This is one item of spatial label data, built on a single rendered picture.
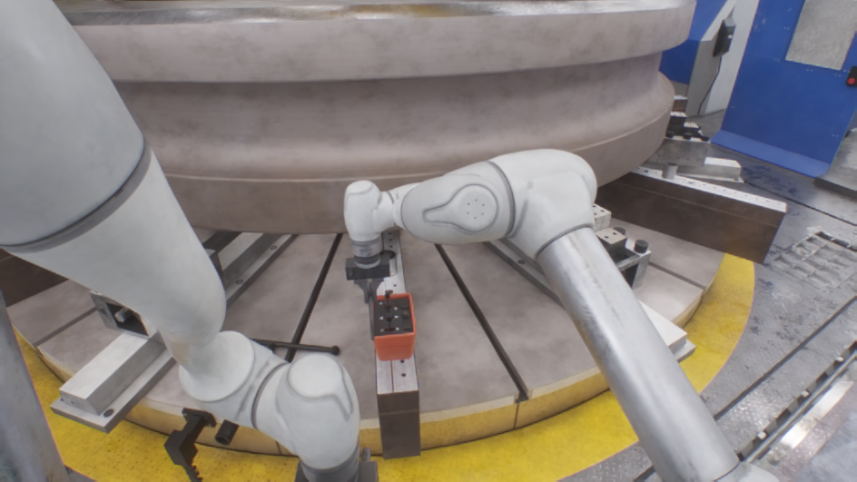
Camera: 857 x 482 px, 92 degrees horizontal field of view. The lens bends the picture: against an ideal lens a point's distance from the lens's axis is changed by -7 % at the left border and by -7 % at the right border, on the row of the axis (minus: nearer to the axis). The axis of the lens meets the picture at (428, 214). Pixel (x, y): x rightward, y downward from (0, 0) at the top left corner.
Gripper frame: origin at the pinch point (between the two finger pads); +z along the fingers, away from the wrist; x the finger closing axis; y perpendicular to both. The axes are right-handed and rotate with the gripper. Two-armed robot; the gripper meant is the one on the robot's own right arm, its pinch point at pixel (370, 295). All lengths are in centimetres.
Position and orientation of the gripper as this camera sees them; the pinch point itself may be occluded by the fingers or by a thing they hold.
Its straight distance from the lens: 139.7
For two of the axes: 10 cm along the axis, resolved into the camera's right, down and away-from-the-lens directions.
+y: 1.3, 4.9, -8.6
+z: 0.0, 8.7, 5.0
